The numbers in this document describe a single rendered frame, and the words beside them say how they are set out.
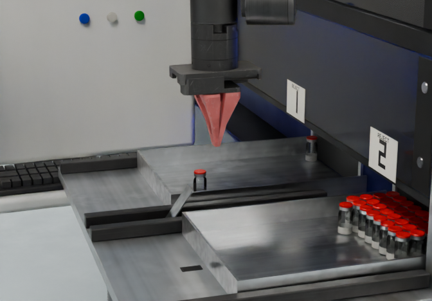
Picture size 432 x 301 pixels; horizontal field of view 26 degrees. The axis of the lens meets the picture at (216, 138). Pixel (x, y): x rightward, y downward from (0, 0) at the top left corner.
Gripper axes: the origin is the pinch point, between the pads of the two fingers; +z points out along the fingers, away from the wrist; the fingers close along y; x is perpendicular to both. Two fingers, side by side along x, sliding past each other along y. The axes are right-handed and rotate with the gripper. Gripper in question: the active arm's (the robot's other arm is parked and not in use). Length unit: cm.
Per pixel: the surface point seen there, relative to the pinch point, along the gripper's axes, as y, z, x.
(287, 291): 7.0, 18.7, -6.7
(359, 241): 24.6, 20.4, 10.2
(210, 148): 14, 17, 55
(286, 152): 29, 19, 55
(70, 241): 8, 104, 243
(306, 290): 9.6, 18.8, -6.9
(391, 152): 26.9, 5.6, 5.5
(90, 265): 12, 104, 218
